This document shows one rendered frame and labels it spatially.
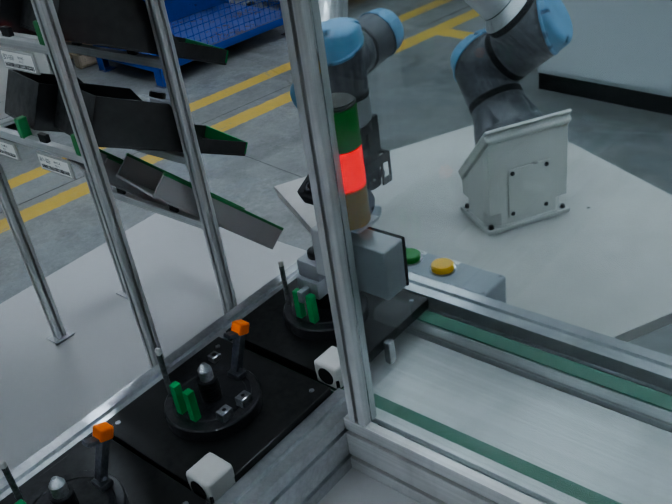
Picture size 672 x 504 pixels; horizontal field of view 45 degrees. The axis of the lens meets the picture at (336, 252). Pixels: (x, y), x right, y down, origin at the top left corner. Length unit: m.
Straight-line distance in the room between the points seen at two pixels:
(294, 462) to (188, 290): 0.66
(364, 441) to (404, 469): 0.07
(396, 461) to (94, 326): 0.75
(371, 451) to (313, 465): 0.08
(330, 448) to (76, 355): 0.62
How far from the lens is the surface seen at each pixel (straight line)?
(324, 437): 1.12
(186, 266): 1.75
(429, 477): 1.10
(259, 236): 1.45
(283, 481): 1.09
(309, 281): 1.25
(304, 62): 0.86
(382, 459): 1.14
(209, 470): 1.08
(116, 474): 1.15
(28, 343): 1.67
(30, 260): 1.55
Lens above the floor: 1.74
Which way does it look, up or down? 31 degrees down
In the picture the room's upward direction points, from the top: 9 degrees counter-clockwise
